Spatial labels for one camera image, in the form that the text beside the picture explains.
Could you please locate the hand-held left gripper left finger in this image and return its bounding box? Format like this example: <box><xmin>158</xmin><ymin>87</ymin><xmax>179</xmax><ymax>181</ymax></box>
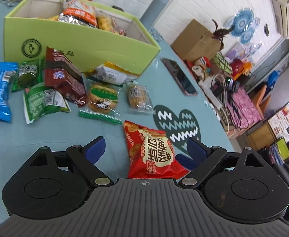
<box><xmin>14</xmin><ymin>136</ymin><xmax>115</xmax><ymax>187</ymax></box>

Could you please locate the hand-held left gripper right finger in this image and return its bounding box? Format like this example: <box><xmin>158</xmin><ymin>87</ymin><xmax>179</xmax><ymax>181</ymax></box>
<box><xmin>178</xmin><ymin>137</ymin><xmax>279</xmax><ymax>187</ymax></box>

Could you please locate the red rice cracker packet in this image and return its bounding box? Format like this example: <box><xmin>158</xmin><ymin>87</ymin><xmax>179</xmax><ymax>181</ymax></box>
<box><xmin>123</xmin><ymin>120</ymin><xmax>190</xmax><ymax>180</ymax></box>

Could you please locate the clear green-edged cookie packet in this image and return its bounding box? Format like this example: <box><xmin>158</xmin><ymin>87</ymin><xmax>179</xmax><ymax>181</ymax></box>
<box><xmin>79</xmin><ymin>81</ymin><xmax>123</xmax><ymax>125</ymax></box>

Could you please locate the clear-wrapped round brown cake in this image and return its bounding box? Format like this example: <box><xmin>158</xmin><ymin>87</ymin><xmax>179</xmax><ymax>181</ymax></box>
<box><xmin>126</xmin><ymin>77</ymin><xmax>155</xmax><ymax>114</ymax></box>

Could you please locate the green white snack packet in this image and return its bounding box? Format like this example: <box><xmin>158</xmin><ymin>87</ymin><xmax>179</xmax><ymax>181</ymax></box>
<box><xmin>23</xmin><ymin>82</ymin><xmax>71</xmax><ymax>124</ymax></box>

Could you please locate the white yellow snack packet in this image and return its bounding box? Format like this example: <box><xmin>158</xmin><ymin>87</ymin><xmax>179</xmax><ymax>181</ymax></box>
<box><xmin>85</xmin><ymin>61</ymin><xmax>135</xmax><ymax>87</ymax></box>

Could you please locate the dark red snack packet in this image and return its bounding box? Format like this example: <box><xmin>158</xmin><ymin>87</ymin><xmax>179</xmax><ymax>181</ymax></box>
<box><xmin>43</xmin><ymin>46</ymin><xmax>87</xmax><ymax>108</ymax></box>

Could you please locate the light green cardboard box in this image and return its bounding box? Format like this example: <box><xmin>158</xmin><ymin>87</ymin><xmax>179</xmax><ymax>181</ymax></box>
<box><xmin>3</xmin><ymin>0</ymin><xmax>161</xmax><ymax>77</ymax></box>

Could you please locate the small dark green snack packet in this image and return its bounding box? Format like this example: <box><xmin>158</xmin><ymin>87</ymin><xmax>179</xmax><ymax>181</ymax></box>
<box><xmin>11</xmin><ymin>58</ymin><xmax>43</xmax><ymax>92</ymax></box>

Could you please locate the pile of assorted snack packets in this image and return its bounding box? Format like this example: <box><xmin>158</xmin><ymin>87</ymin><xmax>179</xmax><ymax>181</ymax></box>
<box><xmin>39</xmin><ymin>0</ymin><xmax>128</xmax><ymax>37</ymax></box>

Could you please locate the white power strip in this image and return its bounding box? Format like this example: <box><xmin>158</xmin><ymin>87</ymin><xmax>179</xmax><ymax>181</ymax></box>
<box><xmin>197</xmin><ymin>78</ymin><xmax>224</xmax><ymax>109</ymax></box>

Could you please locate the pink floral cloth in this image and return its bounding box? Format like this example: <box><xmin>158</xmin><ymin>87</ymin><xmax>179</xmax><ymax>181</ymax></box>
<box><xmin>227</xmin><ymin>87</ymin><xmax>264</xmax><ymax>132</ymax></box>

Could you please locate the smartphone in clear case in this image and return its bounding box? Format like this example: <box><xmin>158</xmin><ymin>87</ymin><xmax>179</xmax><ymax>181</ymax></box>
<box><xmin>161</xmin><ymin>57</ymin><xmax>199</xmax><ymax>97</ymax></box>

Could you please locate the printed flyer poster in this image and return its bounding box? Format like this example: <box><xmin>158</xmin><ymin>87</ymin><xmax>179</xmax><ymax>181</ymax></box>
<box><xmin>267</xmin><ymin>91</ymin><xmax>289</xmax><ymax>139</ymax></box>

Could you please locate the plush toy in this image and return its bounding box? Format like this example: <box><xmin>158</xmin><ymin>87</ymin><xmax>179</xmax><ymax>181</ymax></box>
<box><xmin>191</xmin><ymin>56</ymin><xmax>212</xmax><ymax>80</ymax></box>

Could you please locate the orange chair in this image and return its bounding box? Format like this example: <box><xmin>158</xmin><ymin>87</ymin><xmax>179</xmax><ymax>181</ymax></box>
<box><xmin>249</xmin><ymin>83</ymin><xmax>274</xmax><ymax>114</ymax></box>

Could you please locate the brown cardboard box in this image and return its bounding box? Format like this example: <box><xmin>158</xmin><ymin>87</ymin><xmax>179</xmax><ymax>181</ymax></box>
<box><xmin>171</xmin><ymin>19</ymin><xmax>224</xmax><ymax>64</ymax></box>

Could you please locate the dark purple plant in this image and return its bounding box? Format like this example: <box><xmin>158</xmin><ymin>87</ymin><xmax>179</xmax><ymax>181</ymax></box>
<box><xmin>211</xmin><ymin>18</ymin><xmax>234</xmax><ymax>40</ymax></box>

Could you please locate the small blue paper fan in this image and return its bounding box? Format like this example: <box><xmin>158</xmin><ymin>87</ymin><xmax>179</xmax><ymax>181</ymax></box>
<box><xmin>240</xmin><ymin>27</ymin><xmax>256</xmax><ymax>45</ymax></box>

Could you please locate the large blue paper fan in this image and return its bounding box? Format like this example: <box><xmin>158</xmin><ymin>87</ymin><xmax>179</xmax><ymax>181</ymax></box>
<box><xmin>229</xmin><ymin>7</ymin><xmax>255</xmax><ymax>37</ymax></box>

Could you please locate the grey-blue tumbler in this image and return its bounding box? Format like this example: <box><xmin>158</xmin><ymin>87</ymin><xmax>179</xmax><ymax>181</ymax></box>
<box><xmin>140</xmin><ymin>0</ymin><xmax>171</xmax><ymax>30</ymax></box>

